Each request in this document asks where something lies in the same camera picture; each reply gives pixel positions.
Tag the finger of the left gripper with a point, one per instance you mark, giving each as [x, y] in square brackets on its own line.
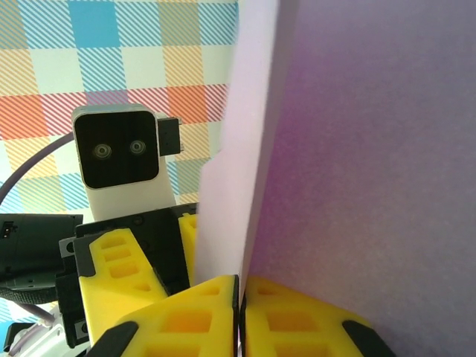
[189, 241]
[111, 290]

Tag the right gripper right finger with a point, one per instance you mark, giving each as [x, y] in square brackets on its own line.
[297, 327]

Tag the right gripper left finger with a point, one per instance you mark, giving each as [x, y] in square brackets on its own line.
[178, 323]

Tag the light purple paper sheet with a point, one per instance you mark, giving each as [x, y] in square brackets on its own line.
[372, 148]

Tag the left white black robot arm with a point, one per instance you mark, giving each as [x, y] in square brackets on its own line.
[56, 339]

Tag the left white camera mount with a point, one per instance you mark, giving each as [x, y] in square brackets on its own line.
[148, 202]

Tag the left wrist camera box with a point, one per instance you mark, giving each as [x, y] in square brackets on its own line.
[117, 148]

